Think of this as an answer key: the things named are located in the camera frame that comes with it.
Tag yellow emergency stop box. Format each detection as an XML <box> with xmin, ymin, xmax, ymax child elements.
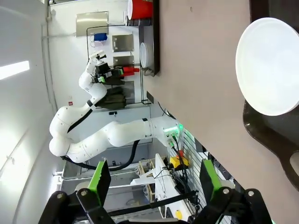
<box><xmin>169</xmin><ymin>151</ymin><xmax>189</xmax><ymax>170</ymax></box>

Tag wooden crate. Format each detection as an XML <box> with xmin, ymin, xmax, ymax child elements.
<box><xmin>139</xmin><ymin>158</ymin><xmax>157</xmax><ymax>201</ymax></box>

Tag large metal wall plate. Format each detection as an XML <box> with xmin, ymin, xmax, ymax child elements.
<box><xmin>76</xmin><ymin>12</ymin><xmax>110</xmax><ymax>37</ymax></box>

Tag dark olive garment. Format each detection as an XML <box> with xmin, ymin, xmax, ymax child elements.
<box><xmin>98</xmin><ymin>78</ymin><xmax>128</xmax><ymax>109</ymax></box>

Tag white slat wall panel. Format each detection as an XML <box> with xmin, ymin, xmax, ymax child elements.
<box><xmin>168</xmin><ymin>132</ymin><xmax>202</xmax><ymax>165</ymax></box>

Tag grey plastic tray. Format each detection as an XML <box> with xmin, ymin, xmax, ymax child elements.
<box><xmin>137</xmin><ymin>0</ymin><xmax>161</xmax><ymax>77</ymax></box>

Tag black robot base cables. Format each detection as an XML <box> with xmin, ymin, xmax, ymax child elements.
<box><xmin>167</xmin><ymin>133</ymin><xmax>190</xmax><ymax>194</ymax></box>

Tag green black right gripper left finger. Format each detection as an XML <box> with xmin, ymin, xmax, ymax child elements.
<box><xmin>38</xmin><ymin>160</ymin><xmax>112</xmax><ymax>224</ymax></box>

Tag large red cup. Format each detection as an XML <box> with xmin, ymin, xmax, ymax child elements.
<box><xmin>127</xmin><ymin>0</ymin><xmax>155</xmax><ymax>21</ymax></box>

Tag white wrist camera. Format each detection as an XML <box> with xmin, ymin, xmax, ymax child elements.
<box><xmin>90</xmin><ymin>49</ymin><xmax>107</xmax><ymax>62</ymax></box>

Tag thick black hose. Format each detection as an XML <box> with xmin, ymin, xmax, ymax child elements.
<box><xmin>81</xmin><ymin>139</ymin><xmax>141</xmax><ymax>172</ymax></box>

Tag large white round plate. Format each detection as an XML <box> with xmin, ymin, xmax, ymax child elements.
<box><xmin>235</xmin><ymin>17</ymin><xmax>299</xmax><ymax>117</ymax></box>

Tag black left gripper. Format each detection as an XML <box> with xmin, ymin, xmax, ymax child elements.
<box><xmin>93</xmin><ymin>62</ymin><xmax>125</xmax><ymax>84</ymax></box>

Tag small metal wall plate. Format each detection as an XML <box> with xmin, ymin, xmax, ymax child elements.
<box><xmin>113</xmin><ymin>56</ymin><xmax>134</xmax><ymax>69</ymax></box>
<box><xmin>112</xmin><ymin>35</ymin><xmax>134</xmax><ymax>52</ymax></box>

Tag black strap cable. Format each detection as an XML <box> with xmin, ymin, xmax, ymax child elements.
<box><xmin>105</xmin><ymin>190</ymin><xmax>199</xmax><ymax>217</ymax></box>

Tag black wire rack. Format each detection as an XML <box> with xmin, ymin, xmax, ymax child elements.
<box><xmin>86</xmin><ymin>25</ymin><xmax>152</xmax><ymax>105</ymax></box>

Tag white wall conduit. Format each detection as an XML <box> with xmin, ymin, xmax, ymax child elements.
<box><xmin>41</xmin><ymin>0</ymin><xmax>58</xmax><ymax>110</ymax></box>

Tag ceiling light panel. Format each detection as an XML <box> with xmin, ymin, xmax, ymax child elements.
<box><xmin>0</xmin><ymin>60</ymin><xmax>30</xmax><ymax>80</ymax></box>

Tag grey speckled cup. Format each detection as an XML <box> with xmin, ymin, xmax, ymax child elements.
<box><xmin>141</xmin><ymin>67</ymin><xmax>155</xmax><ymax>77</ymax></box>

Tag dark brown tray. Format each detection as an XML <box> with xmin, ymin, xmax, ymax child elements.
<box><xmin>242</xmin><ymin>0</ymin><xmax>299</xmax><ymax>187</ymax></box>

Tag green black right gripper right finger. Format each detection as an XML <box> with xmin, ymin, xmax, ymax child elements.
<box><xmin>196</xmin><ymin>159</ymin><xmax>276</xmax><ymax>224</ymax></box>

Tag blue box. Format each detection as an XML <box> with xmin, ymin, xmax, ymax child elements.
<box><xmin>93</xmin><ymin>33</ymin><xmax>108</xmax><ymax>42</ymax></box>

